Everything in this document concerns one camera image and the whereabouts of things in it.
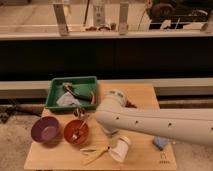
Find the orange carrot in tray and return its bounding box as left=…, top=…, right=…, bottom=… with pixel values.
left=91, top=92, right=96, bottom=104

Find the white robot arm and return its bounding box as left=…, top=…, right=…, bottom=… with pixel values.
left=95, top=89, right=213, bottom=146

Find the green plastic tray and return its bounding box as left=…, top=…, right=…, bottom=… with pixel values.
left=45, top=76, right=99, bottom=112

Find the bunch of dark grapes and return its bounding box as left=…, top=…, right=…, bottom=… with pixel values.
left=126, top=101, right=137, bottom=108

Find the dark tool in tray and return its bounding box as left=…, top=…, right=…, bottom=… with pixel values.
left=62, top=82, right=92, bottom=101

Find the red bowl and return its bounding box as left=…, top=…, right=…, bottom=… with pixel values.
left=64, top=119, right=89, bottom=145

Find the small metal object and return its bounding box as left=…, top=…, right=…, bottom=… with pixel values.
left=73, top=107, right=89, bottom=120

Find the grey cloth in tray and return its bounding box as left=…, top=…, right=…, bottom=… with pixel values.
left=56, top=92, right=80, bottom=106

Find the purple bowl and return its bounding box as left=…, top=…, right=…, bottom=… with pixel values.
left=31, top=116, right=60, bottom=143

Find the blue sponge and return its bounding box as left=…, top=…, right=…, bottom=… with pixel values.
left=153, top=137, right=170, bottom=150

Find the white paper cup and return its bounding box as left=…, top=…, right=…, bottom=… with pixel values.
left=109, top=136, right=131, bottom=163

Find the wooden board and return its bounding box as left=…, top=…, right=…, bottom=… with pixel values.
left=24, top=82, right=177, bottom=171

